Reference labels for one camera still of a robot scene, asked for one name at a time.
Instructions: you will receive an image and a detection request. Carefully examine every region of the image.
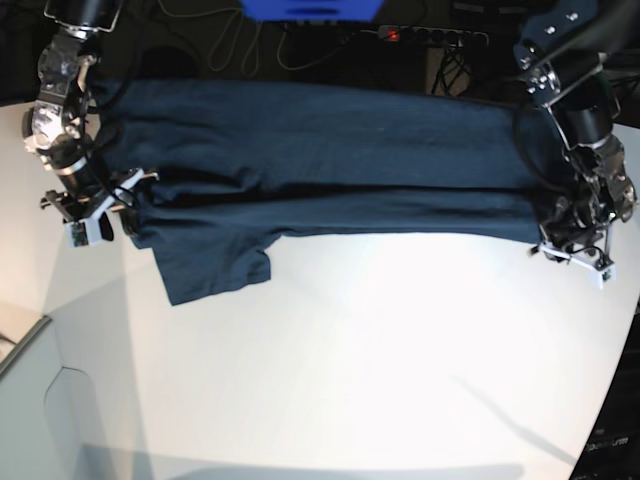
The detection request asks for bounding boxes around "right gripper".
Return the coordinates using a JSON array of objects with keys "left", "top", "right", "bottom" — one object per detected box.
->
[{"left": 40, "top": 168, "right": 159, "bottom": 242}]

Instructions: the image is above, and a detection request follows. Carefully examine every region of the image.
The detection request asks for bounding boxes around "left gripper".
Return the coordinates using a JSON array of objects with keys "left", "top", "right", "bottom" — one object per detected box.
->
[{"left": 529, "top": 199, "right": 614, "bottom": 273}]

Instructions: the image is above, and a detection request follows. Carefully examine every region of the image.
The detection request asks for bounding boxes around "dark blue t-shirt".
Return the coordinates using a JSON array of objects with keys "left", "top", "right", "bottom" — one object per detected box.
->
[{"left": 99, "top": 79, "right": 570, "bottom": 306}]

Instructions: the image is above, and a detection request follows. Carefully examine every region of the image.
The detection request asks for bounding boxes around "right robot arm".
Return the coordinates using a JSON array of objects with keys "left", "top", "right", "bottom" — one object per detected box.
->
[{"left": 22, "top": 1, "right": 158, "bottom": 248}]

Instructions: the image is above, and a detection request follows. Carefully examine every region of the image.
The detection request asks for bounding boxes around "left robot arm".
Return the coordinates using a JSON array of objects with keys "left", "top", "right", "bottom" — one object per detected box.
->
[{"left": 512, "top": 1, "right": 639, "bottom": 283}]

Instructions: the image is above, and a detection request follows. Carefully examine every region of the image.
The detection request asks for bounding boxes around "blue box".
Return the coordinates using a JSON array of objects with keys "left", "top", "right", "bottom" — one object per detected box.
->
[{"left": 240, "top": 0, "right": 384, "bottom": 22}]

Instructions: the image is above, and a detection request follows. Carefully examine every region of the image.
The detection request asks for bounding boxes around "black power strip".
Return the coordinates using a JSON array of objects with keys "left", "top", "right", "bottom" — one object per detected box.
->
[{"left": 377, "top": 25, "right": 490, "bottom": 48}]

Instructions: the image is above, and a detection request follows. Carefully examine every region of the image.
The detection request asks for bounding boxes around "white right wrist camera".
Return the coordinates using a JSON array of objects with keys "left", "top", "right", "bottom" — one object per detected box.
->
[{"left": 64, "top": 218, "right": 102, "bottom": 248}]

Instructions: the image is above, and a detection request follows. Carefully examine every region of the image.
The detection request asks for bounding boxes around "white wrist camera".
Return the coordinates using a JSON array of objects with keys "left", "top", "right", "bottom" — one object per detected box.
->
[
  {"left": 64, "top": 218, "right": 102, "bottom": 248},
  {"left": 591, "top": 264, "right": 616, "bottom": 290}
]

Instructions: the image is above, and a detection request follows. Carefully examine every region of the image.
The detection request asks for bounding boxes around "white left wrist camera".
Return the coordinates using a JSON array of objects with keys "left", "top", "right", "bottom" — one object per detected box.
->
[{"left": 591, "top": 264, "right": 616, "bottom": 290}]

